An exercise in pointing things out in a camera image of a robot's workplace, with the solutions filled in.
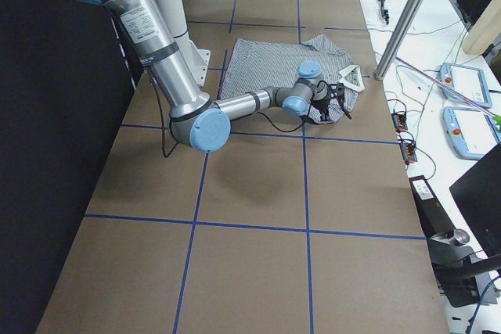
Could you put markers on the near blue teach pendant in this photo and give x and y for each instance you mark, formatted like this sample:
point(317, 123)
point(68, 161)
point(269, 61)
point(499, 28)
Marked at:
point(470, 133)

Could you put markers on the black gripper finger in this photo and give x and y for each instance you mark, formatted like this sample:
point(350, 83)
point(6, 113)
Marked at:
point(325, 116)

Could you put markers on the far blue teach pendant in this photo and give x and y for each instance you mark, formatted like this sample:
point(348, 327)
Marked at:
point(468, 81)

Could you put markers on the metal reacher grabber tool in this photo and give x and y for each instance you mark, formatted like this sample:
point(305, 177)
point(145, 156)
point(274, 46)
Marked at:
point(454, 93)

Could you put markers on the aluminium frame post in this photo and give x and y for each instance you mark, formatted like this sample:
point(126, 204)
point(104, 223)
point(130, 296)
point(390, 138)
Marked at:
point(408, 13)

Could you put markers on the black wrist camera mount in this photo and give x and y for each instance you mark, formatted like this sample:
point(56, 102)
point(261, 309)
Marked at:
point(337, 91)

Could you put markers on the striped polo shirt white collar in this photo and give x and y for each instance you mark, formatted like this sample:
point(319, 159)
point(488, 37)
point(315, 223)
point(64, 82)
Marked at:
point(263, 75)

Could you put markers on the orange grey usb hub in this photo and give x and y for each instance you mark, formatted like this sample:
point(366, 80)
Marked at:
point(408, 151)
point(399, 121)

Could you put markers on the black box with white label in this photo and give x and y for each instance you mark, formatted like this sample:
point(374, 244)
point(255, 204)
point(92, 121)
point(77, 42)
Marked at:
point(433, 218)

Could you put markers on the blue teach pendant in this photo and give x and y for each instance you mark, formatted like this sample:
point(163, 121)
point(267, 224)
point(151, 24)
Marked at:
point(470, 133)
point(468, 81)

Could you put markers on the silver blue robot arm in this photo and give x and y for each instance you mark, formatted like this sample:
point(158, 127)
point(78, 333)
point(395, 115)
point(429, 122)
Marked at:
point(158, 31)

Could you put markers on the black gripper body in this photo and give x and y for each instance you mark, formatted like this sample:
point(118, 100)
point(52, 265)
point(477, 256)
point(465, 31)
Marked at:
point(322, 102)

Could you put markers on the black computer monitor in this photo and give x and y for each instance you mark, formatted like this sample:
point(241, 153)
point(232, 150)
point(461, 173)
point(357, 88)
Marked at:
point(477, 196)

